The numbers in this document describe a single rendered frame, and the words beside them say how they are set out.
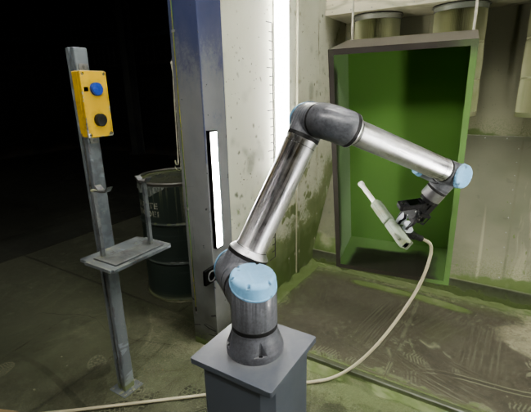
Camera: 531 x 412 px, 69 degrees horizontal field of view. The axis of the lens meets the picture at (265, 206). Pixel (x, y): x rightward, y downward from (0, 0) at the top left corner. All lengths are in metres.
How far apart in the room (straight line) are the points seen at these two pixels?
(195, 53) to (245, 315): 1.26
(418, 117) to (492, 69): 1.22
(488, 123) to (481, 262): 1.04
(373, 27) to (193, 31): 1.57
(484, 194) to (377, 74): 1.40
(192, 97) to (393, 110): 1.06
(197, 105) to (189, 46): 0.27
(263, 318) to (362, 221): 1.45
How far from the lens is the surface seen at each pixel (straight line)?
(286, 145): 1.33
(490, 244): 3.11
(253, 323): 1.24
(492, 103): 3.37
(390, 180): 2.38
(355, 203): 2.50
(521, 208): 3.20
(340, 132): 1.23
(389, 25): 3.17
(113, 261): 1.73
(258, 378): 1.26
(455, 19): 3.03
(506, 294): 3.07
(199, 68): 1.96
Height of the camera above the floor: 1.46
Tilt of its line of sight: 17 degrees down
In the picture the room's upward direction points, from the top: 1 degrees counter-clockwise
